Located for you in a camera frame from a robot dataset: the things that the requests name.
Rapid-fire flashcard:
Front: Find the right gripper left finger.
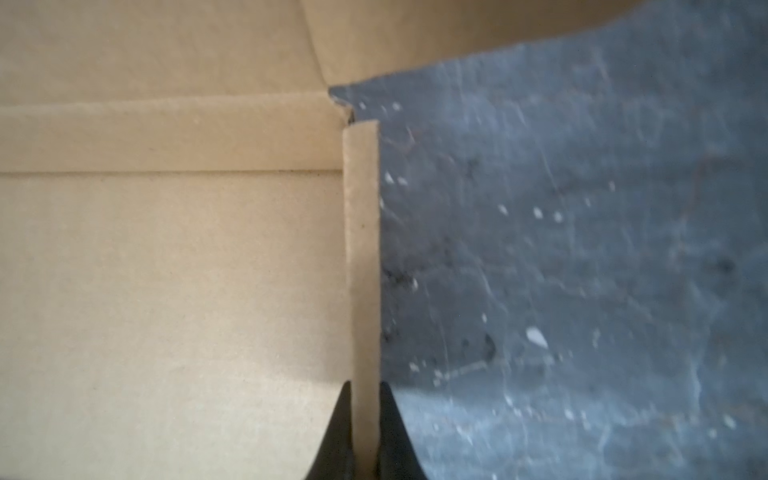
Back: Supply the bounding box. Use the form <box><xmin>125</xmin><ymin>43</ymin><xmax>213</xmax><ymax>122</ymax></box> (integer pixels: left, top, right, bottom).
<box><xmin>305</xmin><ymin>381</ymin><xmax>354</xmax><ymax>480</ymax></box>

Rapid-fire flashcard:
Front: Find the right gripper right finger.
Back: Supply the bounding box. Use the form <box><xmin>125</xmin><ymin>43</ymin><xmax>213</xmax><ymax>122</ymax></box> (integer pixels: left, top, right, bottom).
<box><xmin>377</xmin><ymin>382</ymin><xmax>427</xmax><ymax>480</ymax></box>

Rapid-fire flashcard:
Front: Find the cardboard box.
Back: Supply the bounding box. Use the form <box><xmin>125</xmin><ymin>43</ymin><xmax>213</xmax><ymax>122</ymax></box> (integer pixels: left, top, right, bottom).
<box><xmin>1</xmin><ymin>1</ymin><xmax>630</xmax><ymax>479</ymax></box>

